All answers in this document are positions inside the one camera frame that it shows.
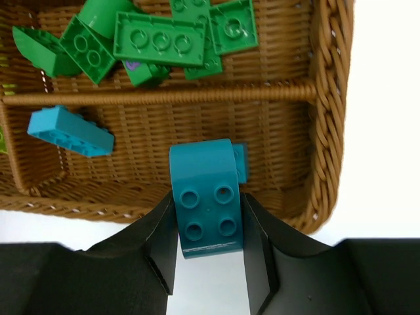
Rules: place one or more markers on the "cyan lego cluster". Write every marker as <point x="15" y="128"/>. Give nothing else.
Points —
<point x="65" y="129"/>

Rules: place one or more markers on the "dark green square lego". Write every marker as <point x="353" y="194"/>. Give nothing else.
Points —
<point x="92" y="52"/>

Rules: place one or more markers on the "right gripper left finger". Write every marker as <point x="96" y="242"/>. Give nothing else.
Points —
<point x="131" y="272"/>

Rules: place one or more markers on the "green long lego brick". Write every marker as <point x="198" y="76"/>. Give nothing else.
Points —
<point x="152" y="39"/>

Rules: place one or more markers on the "dark green studded lego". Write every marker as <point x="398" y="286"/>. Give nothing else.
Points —
<point x="233" y="27"/>

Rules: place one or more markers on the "dark green rounded lego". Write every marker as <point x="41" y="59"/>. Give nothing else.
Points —
<point x="43" y="50"/>

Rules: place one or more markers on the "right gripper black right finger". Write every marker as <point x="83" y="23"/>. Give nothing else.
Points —
<point x="288" y="272"/>

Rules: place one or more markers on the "brown wicker divided basket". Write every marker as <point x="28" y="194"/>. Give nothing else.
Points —
<point x="286" y="100"/>

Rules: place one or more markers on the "light green small lego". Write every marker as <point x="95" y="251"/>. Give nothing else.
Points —
<point x="146" y="74"/>

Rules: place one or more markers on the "cyan flower face lego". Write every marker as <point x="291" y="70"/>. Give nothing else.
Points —
<point x="205" y="179"/>

